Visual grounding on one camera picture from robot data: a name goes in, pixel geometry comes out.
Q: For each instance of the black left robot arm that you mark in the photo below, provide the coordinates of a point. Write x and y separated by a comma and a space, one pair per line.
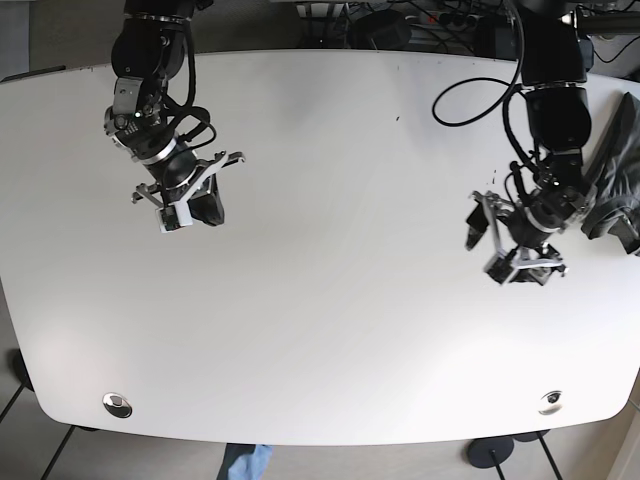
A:
547, 121

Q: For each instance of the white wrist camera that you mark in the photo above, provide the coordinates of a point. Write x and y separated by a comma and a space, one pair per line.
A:
174, 217
500, 269

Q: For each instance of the right chrome table grommet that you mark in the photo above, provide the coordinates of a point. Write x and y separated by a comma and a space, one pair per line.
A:
550, 403

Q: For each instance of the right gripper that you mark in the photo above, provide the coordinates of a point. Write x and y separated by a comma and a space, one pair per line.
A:
164, 140

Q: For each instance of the chrome table grommet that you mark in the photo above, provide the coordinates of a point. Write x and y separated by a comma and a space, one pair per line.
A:
550, 403
117, 405

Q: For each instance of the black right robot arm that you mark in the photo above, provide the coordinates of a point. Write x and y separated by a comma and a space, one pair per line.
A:
153, 59

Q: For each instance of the light teal T-shirt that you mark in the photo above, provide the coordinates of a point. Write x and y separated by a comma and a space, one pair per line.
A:
614, 172

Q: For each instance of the black power adapter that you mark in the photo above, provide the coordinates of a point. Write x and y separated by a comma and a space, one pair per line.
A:
380, 30

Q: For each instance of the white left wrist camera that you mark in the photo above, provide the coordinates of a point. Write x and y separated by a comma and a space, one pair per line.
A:
500, 269

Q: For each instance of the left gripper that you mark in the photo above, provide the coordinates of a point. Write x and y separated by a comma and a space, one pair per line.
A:
522, 231

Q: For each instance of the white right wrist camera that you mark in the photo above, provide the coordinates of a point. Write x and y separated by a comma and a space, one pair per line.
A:
174, 217

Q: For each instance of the black round stand base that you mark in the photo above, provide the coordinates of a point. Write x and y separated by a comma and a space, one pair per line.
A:
490, 452

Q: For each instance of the left chrome table grommet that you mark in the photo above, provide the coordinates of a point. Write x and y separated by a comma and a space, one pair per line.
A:
117, 405

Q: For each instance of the black electronics box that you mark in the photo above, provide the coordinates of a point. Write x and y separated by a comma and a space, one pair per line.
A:
494, 38

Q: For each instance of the blue jeans leg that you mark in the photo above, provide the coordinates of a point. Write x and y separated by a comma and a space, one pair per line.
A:
244, 461

